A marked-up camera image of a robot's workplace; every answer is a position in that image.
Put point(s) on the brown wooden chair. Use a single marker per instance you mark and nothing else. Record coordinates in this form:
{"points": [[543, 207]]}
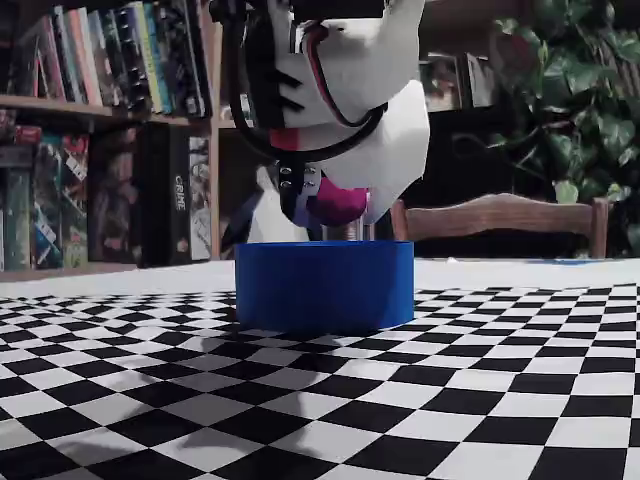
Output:
{"points": [[500, 215]]}

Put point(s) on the black box with crime print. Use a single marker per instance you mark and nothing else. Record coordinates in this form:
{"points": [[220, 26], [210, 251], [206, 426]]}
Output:
{"points": [[180, 200]]}

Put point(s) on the wooden bookshelf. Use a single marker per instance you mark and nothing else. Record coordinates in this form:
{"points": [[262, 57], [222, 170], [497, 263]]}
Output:
{"points": [[100, 107]]}

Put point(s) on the pink faceted ball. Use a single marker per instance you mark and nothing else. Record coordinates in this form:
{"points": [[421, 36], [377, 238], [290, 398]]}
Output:
{"points": [[340, 202]]}

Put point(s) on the green leafy plant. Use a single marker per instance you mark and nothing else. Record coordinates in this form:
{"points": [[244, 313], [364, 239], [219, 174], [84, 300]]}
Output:
{"points": [[575, 100]]}

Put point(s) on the blue round box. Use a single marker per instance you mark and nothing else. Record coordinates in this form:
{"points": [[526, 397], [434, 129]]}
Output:
{"points": [[325, 290]]}

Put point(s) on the black white checkerboard paper mat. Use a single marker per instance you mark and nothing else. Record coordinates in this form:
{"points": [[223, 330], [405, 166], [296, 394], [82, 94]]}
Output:
{"points": [[450, 400]]}

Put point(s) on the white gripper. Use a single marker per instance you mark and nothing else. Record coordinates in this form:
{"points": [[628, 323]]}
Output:
{"points": [[400, 150]]}

